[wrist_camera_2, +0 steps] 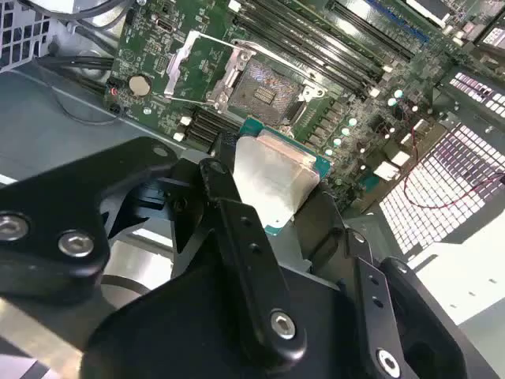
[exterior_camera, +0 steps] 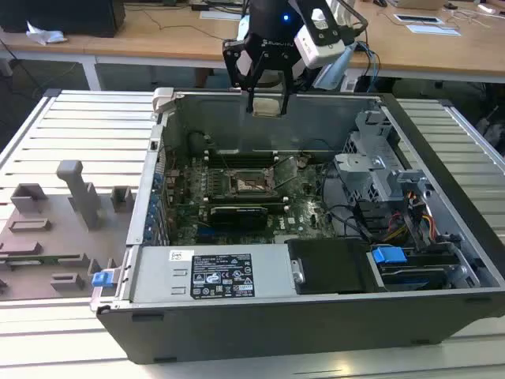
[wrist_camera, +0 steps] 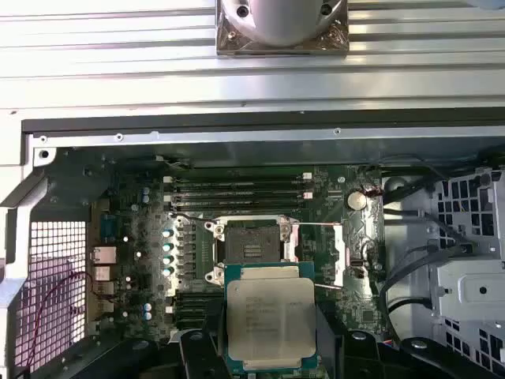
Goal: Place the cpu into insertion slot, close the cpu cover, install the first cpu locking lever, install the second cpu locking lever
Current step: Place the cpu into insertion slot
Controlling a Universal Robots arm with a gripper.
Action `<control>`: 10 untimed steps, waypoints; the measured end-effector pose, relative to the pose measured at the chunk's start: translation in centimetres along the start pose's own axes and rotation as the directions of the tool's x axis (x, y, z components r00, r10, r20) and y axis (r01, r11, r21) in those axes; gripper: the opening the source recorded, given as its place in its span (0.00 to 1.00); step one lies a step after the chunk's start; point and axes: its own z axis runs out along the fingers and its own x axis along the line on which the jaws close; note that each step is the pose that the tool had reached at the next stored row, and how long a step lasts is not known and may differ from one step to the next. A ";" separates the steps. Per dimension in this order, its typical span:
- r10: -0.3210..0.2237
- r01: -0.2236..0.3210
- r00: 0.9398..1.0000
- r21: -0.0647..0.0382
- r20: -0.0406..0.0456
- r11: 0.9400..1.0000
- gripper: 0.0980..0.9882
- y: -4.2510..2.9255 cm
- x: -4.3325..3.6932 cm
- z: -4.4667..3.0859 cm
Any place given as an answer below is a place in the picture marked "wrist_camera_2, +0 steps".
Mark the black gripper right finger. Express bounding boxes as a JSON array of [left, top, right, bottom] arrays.
[[294, 179, 500, 379]]

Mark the metal socket cover frame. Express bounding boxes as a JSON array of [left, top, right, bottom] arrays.
[[163, 30, 256, 112]]

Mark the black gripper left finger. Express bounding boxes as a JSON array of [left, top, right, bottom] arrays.
[[0, 132, 309, 373]]

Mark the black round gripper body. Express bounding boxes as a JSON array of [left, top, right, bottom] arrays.
[[80, 256, 368, 379]]

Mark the silver CPU green edge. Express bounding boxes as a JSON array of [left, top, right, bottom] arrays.
[[231, 115, 333, 238]]

